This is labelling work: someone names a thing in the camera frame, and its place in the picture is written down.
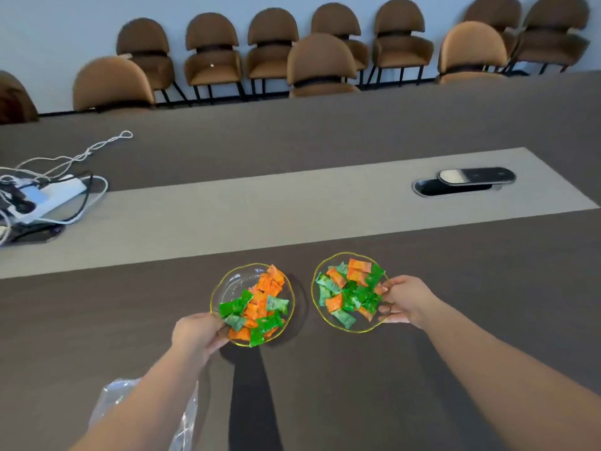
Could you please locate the person's left hand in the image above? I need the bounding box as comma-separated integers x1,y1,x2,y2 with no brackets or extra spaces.
171,313,231,367

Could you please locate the person's right hand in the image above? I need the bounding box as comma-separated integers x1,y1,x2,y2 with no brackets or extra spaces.
378,275,441,330

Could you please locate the clear glass plate gold rim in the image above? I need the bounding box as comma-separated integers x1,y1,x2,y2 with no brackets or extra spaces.
210,263,295,348
311,252,391,334

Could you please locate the person's right forearm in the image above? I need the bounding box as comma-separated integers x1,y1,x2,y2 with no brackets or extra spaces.
418,299,601,451

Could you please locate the person's left forearm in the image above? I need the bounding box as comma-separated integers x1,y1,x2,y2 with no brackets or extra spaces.
70,345,208,451

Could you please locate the pile of orange green candies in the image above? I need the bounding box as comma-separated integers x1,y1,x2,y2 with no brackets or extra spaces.
316,258,389,330
219,265,290,348

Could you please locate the clear plastic bag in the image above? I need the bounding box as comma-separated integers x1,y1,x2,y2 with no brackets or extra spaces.
89,378,200,451

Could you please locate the white power strip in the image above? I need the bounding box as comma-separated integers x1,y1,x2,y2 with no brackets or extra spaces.
7,175,88,224

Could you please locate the black plug adapter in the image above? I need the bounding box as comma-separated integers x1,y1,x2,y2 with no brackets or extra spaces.
0,183,37,217

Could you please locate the brown padded chair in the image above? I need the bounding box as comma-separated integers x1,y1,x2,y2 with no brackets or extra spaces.
0,70,40,125
286,33,361,99
72,56,157,112
437,21,509,85

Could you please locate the row of brown chairs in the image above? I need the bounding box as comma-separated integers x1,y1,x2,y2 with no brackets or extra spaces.
116,0,591,105

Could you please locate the oval table cable opening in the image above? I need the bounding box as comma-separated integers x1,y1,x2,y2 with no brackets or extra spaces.
412,178,495,199

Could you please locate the black oval cable hatch lid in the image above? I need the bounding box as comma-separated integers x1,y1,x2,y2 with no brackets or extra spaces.
437,167,516,186

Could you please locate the thick white power cable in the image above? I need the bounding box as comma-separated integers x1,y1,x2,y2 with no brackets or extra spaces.
19,175,110,226

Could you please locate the black power cable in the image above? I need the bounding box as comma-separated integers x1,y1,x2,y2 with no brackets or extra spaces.
28,172,95,224

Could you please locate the thin white looped cable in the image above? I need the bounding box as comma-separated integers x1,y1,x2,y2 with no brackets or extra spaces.
13,130,134,180

